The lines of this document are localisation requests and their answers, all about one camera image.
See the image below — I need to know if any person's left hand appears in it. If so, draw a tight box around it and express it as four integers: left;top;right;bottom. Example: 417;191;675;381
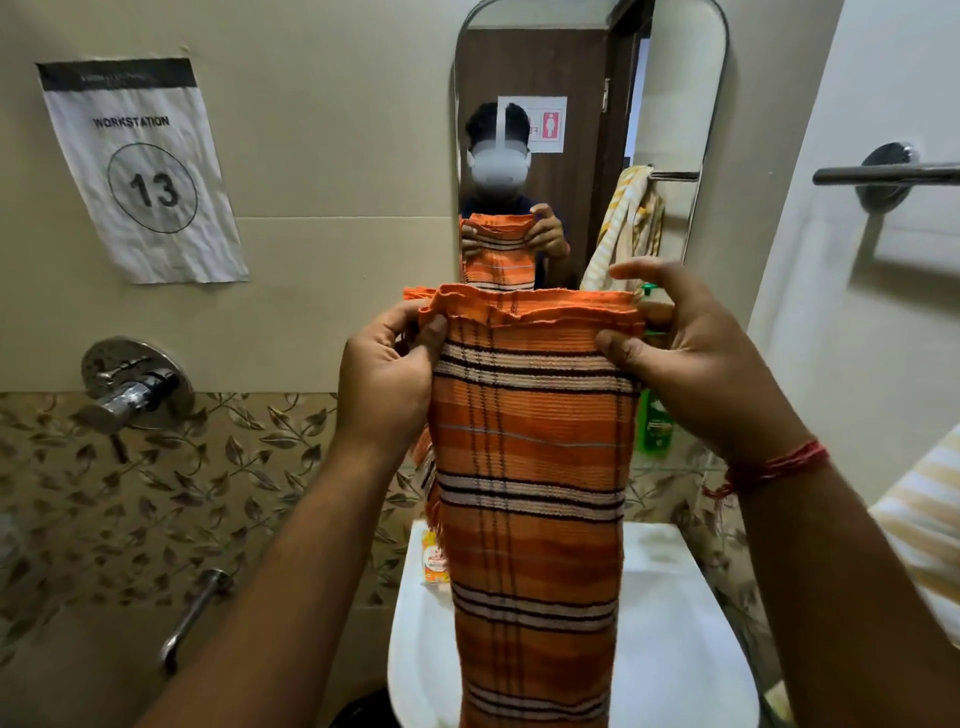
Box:
330;298;450;464

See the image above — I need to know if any person's right hand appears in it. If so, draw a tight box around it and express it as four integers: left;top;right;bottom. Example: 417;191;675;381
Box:
596;257;816;470

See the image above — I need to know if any orange striped towel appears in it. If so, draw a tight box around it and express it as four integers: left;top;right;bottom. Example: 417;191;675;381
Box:
402;282;648;728

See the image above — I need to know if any person's left forearm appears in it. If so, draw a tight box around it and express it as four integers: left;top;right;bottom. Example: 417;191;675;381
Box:
137;444;421;728

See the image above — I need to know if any person's right forearm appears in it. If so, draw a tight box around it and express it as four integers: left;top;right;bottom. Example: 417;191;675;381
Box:
737;452;960;728

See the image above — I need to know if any green plastic bottle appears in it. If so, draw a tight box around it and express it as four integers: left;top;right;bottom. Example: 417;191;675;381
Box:
635;282;677;456

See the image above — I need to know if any red thread wrist band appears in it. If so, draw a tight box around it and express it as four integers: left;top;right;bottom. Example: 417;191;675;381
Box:
702;439;831;503

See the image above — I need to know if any small orange soap packet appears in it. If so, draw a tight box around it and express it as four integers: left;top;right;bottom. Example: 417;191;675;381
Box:
420;528;452;587

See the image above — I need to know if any chrome towel bar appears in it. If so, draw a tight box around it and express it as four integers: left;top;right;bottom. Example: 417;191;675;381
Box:
812;141;960;216

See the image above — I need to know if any white ceramic sink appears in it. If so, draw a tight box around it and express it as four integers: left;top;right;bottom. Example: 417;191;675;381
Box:
387;520;761;728

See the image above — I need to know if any yellow white striped towel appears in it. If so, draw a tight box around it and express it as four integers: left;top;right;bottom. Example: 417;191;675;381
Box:
868;423;960;651

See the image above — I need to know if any rounded wall mirror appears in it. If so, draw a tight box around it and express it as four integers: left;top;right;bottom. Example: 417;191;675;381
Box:
451;0;730;295

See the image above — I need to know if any chrome wall mixer valve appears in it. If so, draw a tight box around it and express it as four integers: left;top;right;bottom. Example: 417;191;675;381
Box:
73;336;197;438

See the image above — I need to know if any white paper wall sign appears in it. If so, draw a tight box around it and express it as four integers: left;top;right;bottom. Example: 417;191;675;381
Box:
35;57;251;287

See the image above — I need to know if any chrome wall spout pipe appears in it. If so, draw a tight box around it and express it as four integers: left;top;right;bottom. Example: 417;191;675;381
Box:
158;567;234;677

